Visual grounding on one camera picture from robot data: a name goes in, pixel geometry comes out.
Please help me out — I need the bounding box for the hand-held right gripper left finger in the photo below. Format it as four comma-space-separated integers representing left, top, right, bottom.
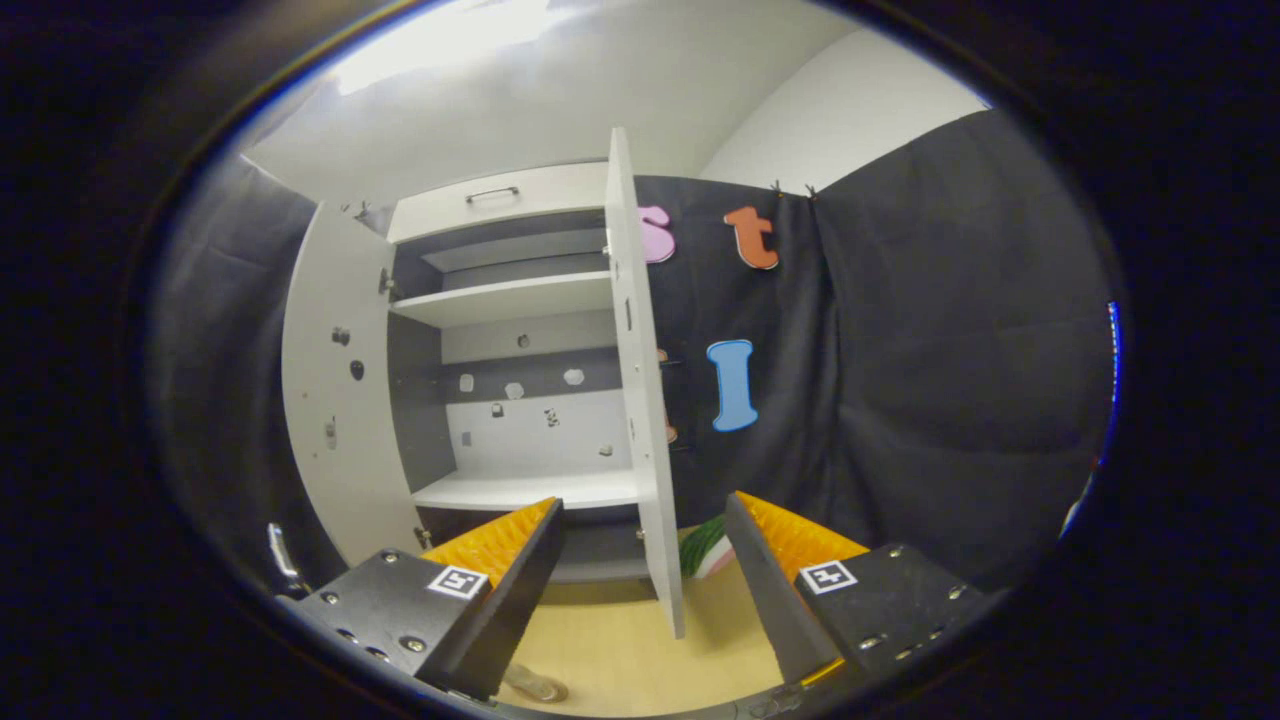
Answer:
275, 497, 567, 703

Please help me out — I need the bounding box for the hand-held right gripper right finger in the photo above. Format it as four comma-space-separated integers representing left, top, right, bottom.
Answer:
723, 491, 991, 706

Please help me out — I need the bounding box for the white cabinet door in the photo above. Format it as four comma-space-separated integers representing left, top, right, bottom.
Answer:
280, 200, 433, 571
603, 126, 687, 641

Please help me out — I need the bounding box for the white grey cabinet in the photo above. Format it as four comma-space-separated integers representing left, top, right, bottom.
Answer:
385, 160, 651, 586

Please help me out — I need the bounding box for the white cabinet drawer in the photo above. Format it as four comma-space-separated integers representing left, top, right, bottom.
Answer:
387, 160, 611, 244

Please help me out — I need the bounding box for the green striped object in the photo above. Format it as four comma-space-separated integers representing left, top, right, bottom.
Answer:
680, 514, 737, 581

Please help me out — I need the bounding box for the black backdrop cloth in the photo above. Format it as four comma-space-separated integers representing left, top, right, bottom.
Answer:
145, 108, 1121, 591

